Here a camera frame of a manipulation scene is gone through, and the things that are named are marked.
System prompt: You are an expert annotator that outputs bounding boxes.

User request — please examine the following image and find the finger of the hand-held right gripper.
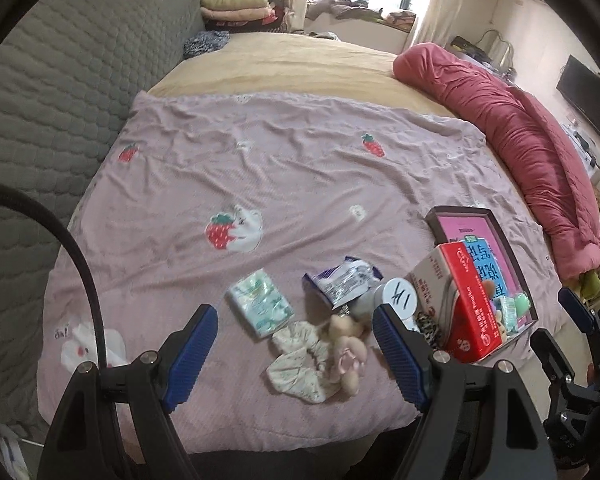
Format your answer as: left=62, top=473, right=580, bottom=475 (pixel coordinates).
left=530, top=329, right=588, bottom=401
left=557, top=287, right=600, bottom=376

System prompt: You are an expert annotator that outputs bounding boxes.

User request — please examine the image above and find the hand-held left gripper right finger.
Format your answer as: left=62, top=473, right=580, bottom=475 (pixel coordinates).
left=372, top=304, right=558, bottom=480

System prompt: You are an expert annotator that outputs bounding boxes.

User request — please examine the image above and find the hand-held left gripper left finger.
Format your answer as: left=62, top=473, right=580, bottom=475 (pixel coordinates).
left=37, top=302, right=220, bottom=480

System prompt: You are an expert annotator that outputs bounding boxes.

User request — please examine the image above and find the leopard print scrunchie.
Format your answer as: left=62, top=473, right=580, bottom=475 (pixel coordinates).
left=412, top=310, right=443, bottom=351

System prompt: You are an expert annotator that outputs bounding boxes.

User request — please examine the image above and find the small bear with pink dress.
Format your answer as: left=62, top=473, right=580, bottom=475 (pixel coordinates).
left=327, top=312, right=368, bottom=393

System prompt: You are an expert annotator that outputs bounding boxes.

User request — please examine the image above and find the white jar with lid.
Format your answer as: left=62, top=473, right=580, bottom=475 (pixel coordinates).
left=352, top=277, right=422, bottom=333

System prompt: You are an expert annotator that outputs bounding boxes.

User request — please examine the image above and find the green white tissue pack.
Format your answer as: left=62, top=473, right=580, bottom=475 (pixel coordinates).
left=225, top=268, right=295, bottom=338
left=495, top=295, right=518, bottom=331

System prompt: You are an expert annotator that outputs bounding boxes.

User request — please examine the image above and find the red cardboard box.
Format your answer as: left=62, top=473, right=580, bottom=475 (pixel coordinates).
left=406, top=241, right=508, bottom=363

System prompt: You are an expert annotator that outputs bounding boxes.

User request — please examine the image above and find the white floral scrunchie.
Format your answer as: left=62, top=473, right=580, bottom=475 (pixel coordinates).
left=266, top=321, right=341, bottom=403

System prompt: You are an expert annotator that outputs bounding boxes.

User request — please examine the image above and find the dark brown tray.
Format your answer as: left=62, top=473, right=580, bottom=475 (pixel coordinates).
left=425, top=206, right=538, bottom=366

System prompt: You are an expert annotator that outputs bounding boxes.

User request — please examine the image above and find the green cloth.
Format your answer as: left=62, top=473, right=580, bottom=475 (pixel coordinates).
left=577, top=270, right=600, bottom=298

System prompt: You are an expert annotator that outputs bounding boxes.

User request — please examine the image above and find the silver snack packet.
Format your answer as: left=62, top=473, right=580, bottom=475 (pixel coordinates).
left=302, top=255, right=383, bottom=311

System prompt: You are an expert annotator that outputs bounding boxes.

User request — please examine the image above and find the red duvet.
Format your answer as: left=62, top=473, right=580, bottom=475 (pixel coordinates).
left=392, top=42, right=600, bottom=281

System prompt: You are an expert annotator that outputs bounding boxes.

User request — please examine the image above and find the black television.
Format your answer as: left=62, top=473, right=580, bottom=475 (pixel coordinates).
left=556, top=55, right=600, bottom=143

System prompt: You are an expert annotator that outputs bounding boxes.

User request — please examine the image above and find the pink printed blanket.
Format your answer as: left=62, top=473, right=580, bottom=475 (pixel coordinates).
left=35, top=91, right=571, bottom=456

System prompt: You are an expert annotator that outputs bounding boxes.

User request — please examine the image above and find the white metal rack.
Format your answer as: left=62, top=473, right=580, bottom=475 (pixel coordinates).
left=480, top=30, right=516, bottom=76

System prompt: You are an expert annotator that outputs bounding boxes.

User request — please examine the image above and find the grey quilted headboard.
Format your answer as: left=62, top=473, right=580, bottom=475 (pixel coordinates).
left=0, top=0, right=203, bottom=426

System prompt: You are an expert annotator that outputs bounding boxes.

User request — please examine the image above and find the yellow bed sheet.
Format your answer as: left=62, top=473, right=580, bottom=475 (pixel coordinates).
left=147, top=32, right=461, bottom=121

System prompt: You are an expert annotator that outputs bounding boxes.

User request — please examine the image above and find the dark patterned cloth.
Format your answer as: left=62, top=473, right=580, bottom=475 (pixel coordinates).
left=182, top=31, right=230, bottom=60

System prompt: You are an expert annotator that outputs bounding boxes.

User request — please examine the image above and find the pile of clothes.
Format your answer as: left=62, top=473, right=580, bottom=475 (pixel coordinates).
left=307, top=0, right=416, bottom=28

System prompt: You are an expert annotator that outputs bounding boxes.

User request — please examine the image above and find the stack of folded clothes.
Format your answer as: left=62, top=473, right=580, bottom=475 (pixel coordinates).
left=200, top=0, right=278, bottom=23

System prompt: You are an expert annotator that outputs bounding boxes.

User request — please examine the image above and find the black cable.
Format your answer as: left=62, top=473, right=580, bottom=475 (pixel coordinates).
left=0, top=182, right=106, bottom=368

